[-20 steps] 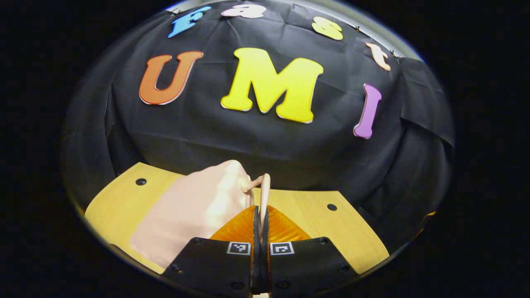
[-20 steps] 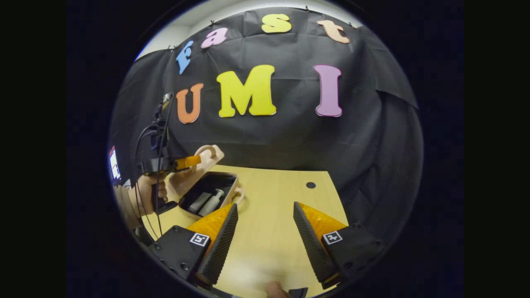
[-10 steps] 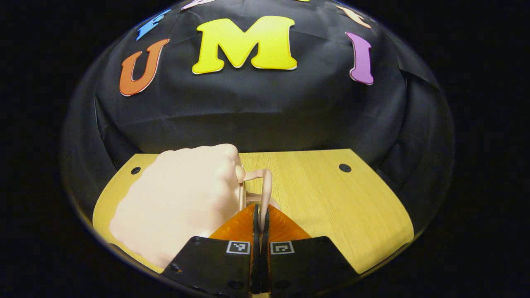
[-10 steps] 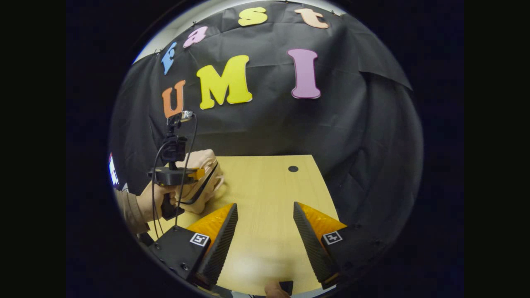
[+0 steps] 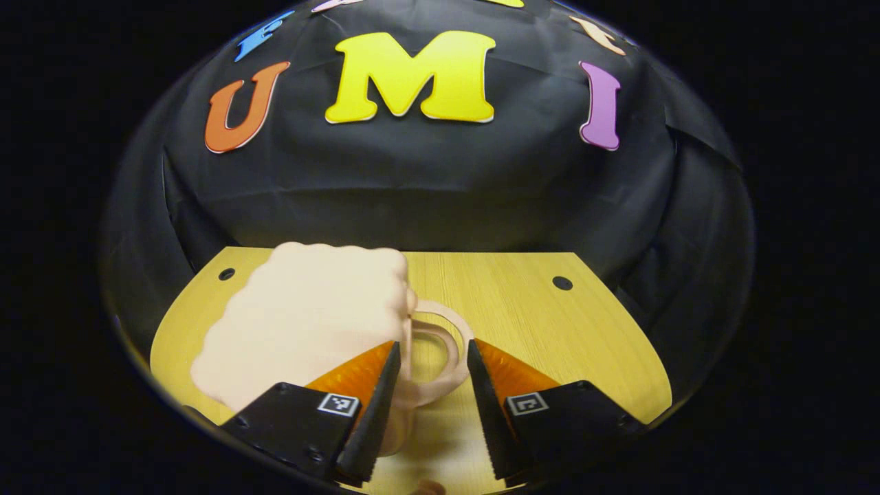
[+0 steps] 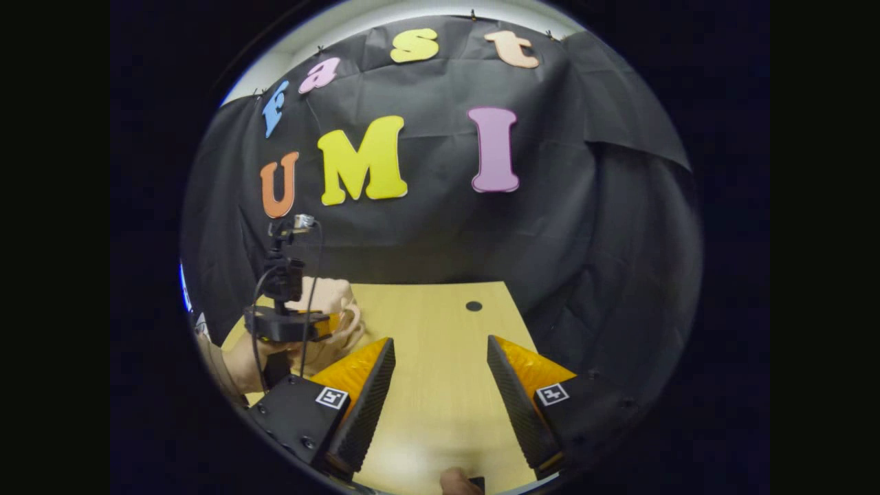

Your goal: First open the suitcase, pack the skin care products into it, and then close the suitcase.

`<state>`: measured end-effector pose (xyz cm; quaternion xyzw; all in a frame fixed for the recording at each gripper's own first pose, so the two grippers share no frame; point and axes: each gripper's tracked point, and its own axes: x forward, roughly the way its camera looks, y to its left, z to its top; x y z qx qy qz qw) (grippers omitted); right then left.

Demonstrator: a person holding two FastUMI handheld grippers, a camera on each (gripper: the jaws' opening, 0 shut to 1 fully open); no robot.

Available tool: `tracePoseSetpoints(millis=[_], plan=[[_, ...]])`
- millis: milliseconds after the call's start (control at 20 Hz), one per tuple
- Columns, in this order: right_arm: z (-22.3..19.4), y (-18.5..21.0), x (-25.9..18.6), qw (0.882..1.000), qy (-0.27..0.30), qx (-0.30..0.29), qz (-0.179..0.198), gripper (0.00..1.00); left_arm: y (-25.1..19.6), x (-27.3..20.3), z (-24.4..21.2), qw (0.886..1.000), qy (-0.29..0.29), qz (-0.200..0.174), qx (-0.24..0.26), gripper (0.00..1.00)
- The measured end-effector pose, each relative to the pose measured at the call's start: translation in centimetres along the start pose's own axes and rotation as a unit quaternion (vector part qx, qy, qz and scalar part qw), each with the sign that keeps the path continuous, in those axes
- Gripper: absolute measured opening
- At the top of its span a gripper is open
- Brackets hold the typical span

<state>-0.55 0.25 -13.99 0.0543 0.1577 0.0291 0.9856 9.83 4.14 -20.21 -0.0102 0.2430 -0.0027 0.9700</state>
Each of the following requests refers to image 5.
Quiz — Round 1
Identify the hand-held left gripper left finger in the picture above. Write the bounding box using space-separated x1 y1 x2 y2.
219 340 402 487

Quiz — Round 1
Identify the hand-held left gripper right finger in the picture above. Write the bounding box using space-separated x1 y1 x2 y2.
466 338 646 483

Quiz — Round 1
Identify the black backdrop cloth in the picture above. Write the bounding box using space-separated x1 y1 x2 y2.
103 0 757 358

